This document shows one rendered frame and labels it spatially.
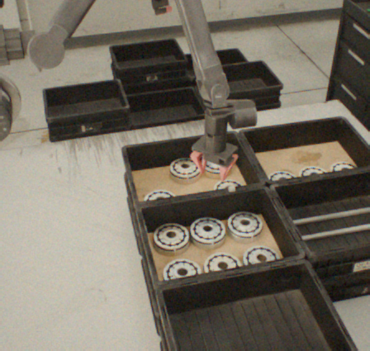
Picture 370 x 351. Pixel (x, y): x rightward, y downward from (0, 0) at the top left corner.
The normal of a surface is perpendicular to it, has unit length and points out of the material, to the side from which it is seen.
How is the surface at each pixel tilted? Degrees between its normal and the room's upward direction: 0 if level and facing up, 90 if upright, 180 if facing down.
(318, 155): 0
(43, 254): 0
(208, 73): 66
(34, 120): 0
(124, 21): 90
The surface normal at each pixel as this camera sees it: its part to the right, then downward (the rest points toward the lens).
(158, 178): 0.00, -0.79
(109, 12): 0.26, 0.59
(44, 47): 0.24, 0.22
